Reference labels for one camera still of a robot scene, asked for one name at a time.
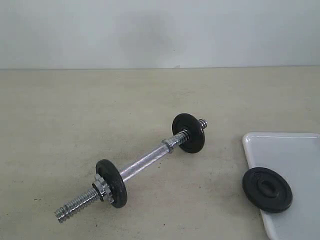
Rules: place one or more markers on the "white rectangular tray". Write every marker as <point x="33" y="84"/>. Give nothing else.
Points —
<point x="296" y="157"/>

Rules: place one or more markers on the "chrome star collar nut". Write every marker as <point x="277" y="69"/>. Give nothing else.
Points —
<point x="103" y="189"/>

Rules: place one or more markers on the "black weight plate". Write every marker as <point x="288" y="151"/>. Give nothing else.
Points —
<point x="267" y="190"/>
<point x="108" y="171"/>

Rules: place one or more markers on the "chrome threaded dumbbell bar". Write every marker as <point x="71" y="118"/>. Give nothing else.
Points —
<point x="85" y="199"/>

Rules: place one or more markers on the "black weight plate far end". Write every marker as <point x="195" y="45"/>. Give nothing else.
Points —
<point x="189" y="132"/>

